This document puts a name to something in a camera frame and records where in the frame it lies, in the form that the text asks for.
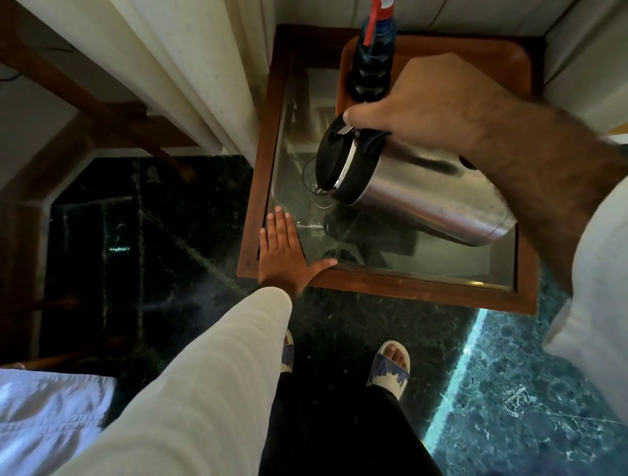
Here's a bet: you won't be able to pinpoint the person's right hand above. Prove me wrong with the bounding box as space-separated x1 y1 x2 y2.
343 52 512 160

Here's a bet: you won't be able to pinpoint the person's left hand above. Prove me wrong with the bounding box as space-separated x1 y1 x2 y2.
258 206 338 300

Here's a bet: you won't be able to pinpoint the stainless steel kettle black lid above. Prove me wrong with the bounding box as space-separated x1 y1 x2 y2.
315 112 519 248

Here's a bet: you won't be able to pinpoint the person's right forearm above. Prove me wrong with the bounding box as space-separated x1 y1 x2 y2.
461 95 628 427

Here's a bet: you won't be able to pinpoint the person's left forearm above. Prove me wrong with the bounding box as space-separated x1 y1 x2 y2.
49 286 295 476

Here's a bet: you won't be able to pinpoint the clear drinking glass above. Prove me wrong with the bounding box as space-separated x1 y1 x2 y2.
301 156 340 210

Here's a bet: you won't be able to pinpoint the blue bottle with red label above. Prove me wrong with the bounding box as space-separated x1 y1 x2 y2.
345 0 399 103

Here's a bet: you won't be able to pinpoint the wooden side table glass top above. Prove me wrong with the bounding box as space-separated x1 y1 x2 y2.
236 24 546 316

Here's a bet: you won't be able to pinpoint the person's left white blue sandal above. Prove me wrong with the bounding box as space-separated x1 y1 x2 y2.
279 329 295 376

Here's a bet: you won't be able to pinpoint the person's white blue sandal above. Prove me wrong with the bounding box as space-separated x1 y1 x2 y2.
366 339 411 402
279 329 295 376

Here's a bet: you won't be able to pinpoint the person's right white blue sandal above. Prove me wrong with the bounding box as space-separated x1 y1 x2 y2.
366 339 411 402

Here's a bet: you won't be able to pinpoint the brown wooden tray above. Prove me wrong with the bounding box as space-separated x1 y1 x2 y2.
336 33 546 123

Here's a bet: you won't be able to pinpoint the person's black trousers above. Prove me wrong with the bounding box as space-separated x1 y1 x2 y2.
258 369 443 476

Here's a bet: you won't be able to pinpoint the white curtain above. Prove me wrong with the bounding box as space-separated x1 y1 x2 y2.
542 0 628 134
19 0 276 159

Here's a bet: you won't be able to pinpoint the white fabric cloth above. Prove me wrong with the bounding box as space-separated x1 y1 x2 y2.
0 368 118 476

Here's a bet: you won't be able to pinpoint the brown wooden chair frame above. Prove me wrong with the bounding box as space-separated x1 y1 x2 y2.
0 0 199 184

